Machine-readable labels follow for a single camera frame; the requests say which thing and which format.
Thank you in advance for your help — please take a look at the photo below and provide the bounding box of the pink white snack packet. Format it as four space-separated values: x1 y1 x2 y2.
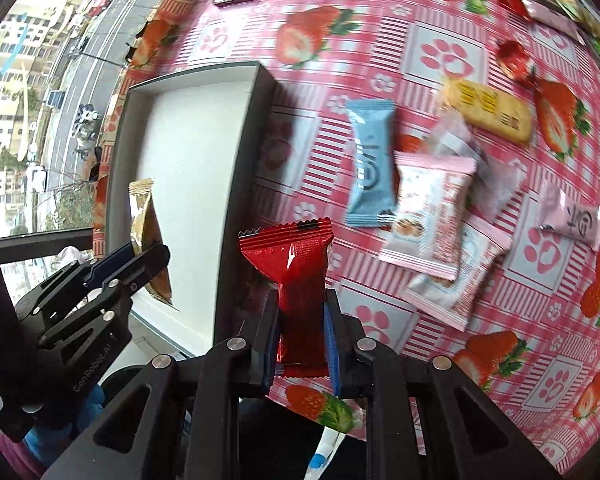
402 214 513 332
379 152 477 281

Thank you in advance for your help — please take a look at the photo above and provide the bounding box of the grey cardboard box tray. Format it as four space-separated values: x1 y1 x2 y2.
104 61 276 356

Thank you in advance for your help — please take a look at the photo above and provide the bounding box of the pink mauve snack bar packet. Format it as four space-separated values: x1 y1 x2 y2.
535 180 600 252

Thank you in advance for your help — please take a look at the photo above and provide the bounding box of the blue gloved left hand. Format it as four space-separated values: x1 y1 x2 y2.
24 385 105 467

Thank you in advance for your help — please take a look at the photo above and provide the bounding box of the clear dark snack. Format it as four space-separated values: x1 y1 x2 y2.
427 109 524 221

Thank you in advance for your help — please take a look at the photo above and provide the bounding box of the red snack packet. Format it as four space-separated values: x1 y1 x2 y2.
238 218 334 377

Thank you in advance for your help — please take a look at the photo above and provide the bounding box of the brown gold snack packet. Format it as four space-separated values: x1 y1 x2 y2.
129 178 172 306

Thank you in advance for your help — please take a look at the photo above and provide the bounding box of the strawberry paw print tablecloth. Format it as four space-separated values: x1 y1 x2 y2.
119 0 600 479

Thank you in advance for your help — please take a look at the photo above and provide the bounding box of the yellow biscuit packet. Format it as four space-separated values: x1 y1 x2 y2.
440 78 532 144

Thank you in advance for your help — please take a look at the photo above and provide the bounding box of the small red candy packet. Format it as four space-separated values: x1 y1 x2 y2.
495 40 536 87

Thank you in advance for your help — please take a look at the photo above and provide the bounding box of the light blue snack packet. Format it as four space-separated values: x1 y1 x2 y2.
346 99 396 228

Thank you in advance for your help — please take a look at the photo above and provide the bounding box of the long mauve snack bar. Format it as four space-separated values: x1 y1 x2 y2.
522 0 585 46

